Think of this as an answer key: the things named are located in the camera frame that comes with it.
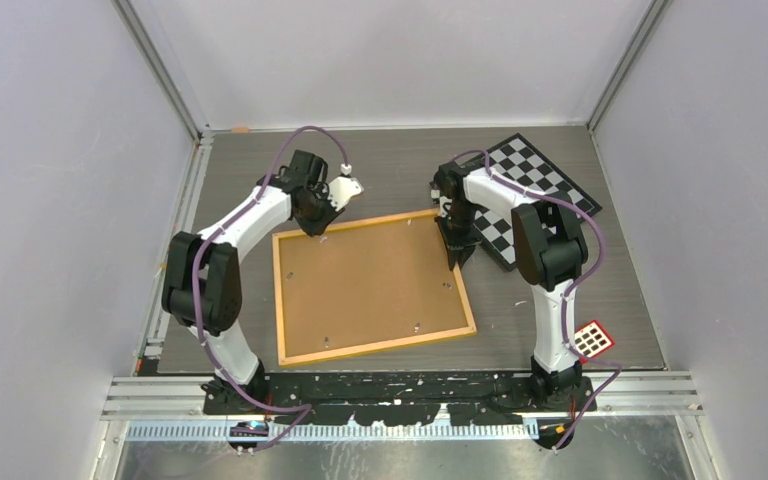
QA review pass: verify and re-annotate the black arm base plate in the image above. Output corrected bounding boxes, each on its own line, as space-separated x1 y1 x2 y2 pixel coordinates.
251 371 597 427

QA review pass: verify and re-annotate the aluminium left side rail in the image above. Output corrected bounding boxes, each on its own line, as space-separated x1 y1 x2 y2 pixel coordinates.
135 131 215 370

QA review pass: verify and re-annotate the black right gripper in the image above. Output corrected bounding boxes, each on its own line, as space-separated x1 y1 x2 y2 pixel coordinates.
433 202 481 269

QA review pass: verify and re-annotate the yellow picture frame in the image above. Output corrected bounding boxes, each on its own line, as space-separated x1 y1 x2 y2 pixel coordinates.
271 209 477 367

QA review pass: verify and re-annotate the black white chessboard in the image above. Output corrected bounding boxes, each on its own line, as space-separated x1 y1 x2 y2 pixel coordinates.
470 133 603 273

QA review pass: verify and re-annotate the aluminium front rail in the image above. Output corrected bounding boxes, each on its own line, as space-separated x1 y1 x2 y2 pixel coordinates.
102 371 703 423

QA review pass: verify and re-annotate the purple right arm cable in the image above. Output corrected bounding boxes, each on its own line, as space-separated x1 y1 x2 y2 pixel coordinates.
453 148 624 453

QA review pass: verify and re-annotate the white slotted cable duct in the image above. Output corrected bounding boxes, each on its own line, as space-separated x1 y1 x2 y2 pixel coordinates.
124 419 539 443

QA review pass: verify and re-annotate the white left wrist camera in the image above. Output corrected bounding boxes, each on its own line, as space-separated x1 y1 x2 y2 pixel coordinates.
328 164 364 211

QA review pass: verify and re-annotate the aluminium rail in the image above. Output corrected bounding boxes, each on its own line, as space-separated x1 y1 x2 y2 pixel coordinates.
135 131 215 370
102 371 703 423

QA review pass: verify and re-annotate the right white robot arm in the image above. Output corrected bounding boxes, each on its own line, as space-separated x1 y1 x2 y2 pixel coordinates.
433 160 588 411

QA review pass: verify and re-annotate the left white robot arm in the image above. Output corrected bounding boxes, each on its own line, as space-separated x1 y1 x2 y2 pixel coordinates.
161 150 364 414

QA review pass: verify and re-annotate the red white grid block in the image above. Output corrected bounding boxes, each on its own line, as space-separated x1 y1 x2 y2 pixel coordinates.
574 320 616 358

